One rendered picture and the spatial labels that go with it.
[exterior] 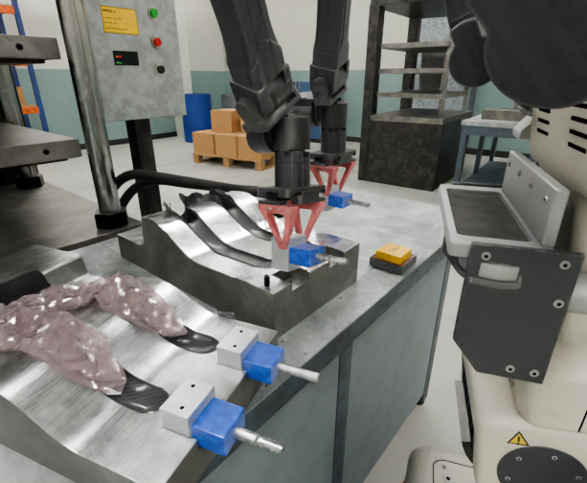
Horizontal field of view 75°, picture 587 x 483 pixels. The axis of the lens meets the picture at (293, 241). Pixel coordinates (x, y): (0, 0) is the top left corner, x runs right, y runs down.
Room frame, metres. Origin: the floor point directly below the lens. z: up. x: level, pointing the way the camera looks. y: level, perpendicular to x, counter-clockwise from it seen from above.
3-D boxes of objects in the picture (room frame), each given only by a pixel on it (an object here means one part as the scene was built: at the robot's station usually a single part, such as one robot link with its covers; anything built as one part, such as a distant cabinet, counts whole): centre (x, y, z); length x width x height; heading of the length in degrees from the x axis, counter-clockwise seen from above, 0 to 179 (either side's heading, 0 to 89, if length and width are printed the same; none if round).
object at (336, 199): (0.86, -0.12, 0.94); 0.13 x 0.05 x 0.05; 50
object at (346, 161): (0.89, -0.10, 0.99); 0.07 x 0.07 x 0.09; 50
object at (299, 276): (0.58, 0.00, 0.87); 0.05 x 0.05 x 0.04; 50
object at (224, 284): (0.77, 0.14, 0.87); 0.50 x 0.26 x 0.14; 50
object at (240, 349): (0.40, 0.03, 0.86); 0.13 x 0.05 x 0.05; 67
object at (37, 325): (0.45, 0.30, 0.90); 0.26 x 0.18 x 0.08; 67
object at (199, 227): (0.76, 0.13, 0.92); 0.35 x 0.16 x 0.09; 50
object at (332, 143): (0.88, -0.09, 1.06); 0.10 x 0.07 x 0.07; 140
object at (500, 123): (4.45, -2.48, 0.46); 1.90 x 0.70 x 0.92; 144
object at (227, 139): (5.84, 0.77, 0.37); 1.20 x 0.82 x 0.74; 62
